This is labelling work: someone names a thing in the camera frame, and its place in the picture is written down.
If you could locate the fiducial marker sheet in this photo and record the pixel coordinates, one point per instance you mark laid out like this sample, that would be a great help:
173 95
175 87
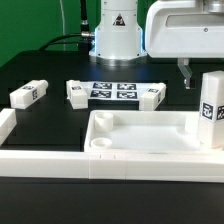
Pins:
115 91

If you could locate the white desk tabletop tray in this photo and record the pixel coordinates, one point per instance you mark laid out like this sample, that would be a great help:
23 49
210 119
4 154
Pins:
148 132

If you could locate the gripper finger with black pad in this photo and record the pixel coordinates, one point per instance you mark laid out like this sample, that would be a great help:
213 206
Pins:
183 65

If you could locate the white U-shaped fence frame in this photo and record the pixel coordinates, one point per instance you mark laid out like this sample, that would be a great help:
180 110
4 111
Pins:
112 165

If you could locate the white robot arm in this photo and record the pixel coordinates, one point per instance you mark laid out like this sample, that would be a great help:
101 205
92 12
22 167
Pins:
181 29

